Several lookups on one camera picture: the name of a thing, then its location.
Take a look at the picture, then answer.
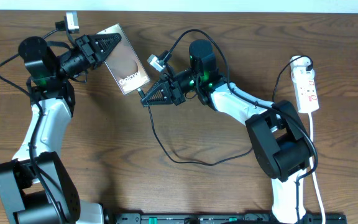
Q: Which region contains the white power strip cord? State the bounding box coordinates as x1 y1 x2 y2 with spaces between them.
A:
308 112 326 224

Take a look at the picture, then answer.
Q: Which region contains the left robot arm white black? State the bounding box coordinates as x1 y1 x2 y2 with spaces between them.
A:
0 33 122 223

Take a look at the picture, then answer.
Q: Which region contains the white power strip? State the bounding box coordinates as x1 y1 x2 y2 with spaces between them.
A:
290 55 319 114

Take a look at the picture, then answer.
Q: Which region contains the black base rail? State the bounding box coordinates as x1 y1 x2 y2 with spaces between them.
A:
114 212 347 224

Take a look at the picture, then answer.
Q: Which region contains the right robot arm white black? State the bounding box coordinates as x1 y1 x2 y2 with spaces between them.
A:
141 39 316 223

